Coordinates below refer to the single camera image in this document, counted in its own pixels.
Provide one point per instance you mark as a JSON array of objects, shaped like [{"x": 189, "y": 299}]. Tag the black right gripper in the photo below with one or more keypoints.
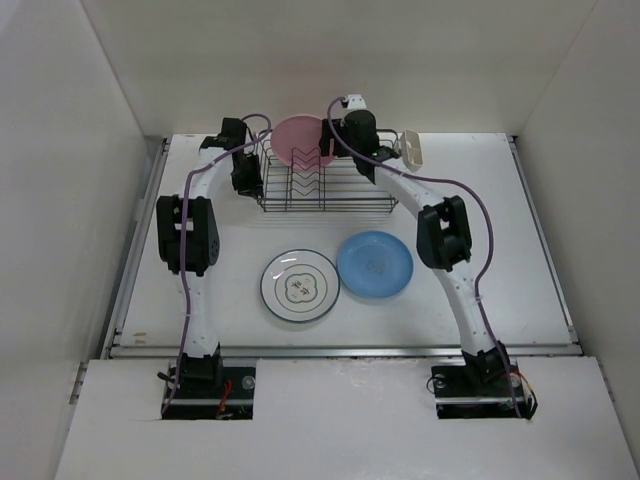
[{"x": 327, "y": 132}]

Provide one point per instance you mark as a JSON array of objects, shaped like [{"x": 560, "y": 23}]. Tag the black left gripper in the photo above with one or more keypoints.
[{"x": 251, "y": 186}]

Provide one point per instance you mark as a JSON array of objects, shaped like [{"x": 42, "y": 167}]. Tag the pink plate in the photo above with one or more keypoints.
[{"x": 295, "y": 141}]

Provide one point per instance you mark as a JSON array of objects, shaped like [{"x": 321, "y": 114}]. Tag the blue plate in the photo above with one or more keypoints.
[{"x": 374, "y": 266}]

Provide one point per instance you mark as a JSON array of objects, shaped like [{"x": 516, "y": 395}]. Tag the white plate grey flower outline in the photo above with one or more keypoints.
[{"x": 300, "y": 286}]

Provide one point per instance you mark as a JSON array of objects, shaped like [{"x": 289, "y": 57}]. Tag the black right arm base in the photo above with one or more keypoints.
[{"x": 483, "y": 389}]

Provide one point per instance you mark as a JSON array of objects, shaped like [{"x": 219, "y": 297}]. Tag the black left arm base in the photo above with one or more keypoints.
[{"x": 208, "y": 388}]

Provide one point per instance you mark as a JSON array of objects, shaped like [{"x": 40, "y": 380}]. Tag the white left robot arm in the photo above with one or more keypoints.
[{"x": 188, "y": 238}]

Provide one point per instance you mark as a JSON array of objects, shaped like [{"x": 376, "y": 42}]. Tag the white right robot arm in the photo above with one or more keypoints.
[{"x": 443, "y": 233}]

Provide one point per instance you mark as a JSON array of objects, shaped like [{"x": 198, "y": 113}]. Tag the white cutlery holder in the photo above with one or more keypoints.
[{"x": 411, "y": 151}]

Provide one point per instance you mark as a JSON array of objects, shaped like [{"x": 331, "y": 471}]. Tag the metal wire dish rack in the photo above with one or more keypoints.
[{"x": 337, "y": 187}]

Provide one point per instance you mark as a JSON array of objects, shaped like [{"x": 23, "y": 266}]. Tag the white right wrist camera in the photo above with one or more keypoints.
[{"x": 353, "y": 102}]

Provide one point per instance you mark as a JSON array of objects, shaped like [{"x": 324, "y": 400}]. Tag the metal table edge rail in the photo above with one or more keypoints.
[{"x": 125, "y": 352}]

